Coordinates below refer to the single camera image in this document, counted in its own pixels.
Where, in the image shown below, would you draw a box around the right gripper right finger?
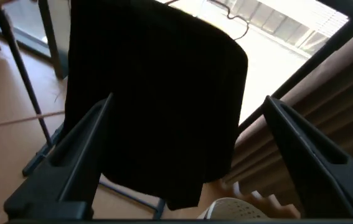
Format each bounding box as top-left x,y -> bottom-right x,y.
261,95 -> 353,218

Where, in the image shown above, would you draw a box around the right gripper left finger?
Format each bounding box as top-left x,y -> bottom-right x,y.
3,93 -> 115,220

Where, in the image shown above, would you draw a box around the black shorts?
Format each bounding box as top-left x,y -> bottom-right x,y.
60,0 -> 248,211

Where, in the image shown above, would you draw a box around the white laundry basket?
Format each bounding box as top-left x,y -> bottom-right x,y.
196,197 -> 270,218

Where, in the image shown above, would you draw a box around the black clothes rack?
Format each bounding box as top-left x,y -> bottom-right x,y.
0,0 -> 353,218

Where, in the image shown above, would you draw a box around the window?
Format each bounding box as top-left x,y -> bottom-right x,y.
0,0 -> 351,125

